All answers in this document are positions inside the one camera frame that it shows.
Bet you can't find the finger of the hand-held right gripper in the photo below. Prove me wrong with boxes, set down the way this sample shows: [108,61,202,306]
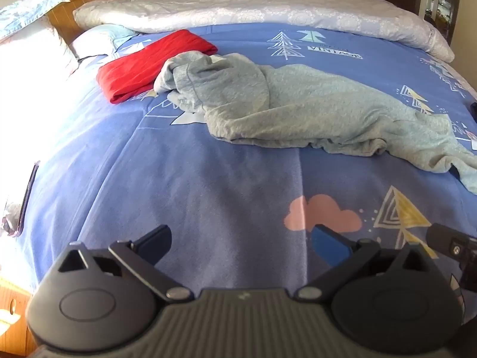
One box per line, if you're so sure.
[426,223,477,260]

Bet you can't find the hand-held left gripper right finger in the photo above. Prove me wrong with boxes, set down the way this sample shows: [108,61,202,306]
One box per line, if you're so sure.
[294,225,438,301]

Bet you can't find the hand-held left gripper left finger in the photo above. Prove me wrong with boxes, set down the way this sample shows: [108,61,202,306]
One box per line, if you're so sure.
[59,225,195,301]

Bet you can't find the light grey pants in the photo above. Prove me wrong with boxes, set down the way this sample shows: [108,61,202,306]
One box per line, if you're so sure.
[154,50,477,196]

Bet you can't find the blue printed bed sheet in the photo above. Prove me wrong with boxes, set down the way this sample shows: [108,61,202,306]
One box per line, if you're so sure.
[22,22,477,306]

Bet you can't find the dark flat tablet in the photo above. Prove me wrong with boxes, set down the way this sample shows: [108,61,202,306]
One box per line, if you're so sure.
[17,160,41,237]

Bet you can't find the wooden bedside cabinet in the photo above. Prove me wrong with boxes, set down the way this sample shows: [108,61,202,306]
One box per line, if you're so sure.
[0,276,38,358]

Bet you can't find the red folded cloth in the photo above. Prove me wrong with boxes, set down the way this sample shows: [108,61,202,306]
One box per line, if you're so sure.
[96,29,219,105]

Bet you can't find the white and blue pillow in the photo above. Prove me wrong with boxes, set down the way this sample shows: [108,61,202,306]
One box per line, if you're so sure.
[71,24,151,61]

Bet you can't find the white quilt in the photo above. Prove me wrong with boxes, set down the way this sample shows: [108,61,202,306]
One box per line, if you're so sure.
[72,0,456,63]

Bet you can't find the blue patterned pillow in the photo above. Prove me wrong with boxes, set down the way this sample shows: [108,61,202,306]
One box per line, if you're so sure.
[0,0,71,42]

